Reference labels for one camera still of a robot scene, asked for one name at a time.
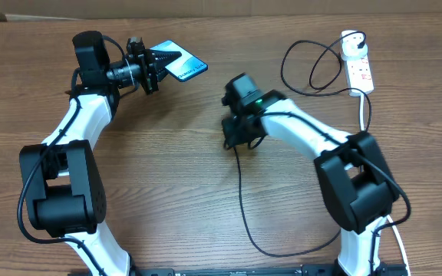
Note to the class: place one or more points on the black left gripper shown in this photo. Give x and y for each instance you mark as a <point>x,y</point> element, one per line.
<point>150,65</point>

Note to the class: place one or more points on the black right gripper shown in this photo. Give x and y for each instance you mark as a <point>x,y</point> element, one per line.
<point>237,139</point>

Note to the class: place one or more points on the black smartphone lit screen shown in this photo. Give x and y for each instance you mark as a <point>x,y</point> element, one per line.
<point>184,68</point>

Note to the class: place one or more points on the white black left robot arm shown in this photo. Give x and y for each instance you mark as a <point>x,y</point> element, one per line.
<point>63,199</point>

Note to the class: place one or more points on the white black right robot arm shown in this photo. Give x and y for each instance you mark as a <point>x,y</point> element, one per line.
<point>355,181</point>

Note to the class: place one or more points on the white power strip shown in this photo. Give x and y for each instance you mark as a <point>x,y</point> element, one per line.
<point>358,72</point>

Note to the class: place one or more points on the brown cardboard backdrop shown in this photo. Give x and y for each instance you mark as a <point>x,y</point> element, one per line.
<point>113,9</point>

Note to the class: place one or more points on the white usb wall charger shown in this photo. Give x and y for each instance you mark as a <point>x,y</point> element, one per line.
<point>353,47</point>

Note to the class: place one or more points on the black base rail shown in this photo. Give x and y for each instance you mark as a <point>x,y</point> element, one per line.
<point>304,270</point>

